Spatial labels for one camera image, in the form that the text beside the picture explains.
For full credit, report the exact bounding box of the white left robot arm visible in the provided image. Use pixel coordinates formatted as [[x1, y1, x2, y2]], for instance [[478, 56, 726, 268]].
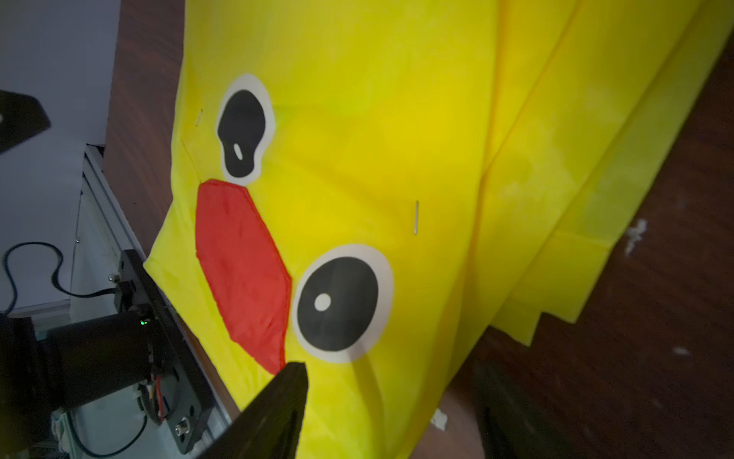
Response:
[[1, 312, 156, 457]]

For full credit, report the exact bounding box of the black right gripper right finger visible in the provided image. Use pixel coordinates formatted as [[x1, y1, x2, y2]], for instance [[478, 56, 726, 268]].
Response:
[[473, 363, 573, 458]]

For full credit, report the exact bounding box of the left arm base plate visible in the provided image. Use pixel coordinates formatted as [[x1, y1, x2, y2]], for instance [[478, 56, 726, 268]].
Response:
[[115, 250, 215, 454]]

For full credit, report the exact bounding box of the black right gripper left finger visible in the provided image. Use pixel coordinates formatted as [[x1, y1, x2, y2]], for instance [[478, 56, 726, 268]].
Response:
[[200, 361, 309, 459]]

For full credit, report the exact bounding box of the yellow duck face raincoat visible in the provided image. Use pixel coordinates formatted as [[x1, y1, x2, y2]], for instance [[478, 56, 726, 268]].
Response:
[[145, 1, 733, 458]]

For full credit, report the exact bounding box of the aluminium front rail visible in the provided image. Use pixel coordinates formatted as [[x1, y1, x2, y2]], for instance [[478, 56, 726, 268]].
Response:
[[70, 145, 229, 458]]

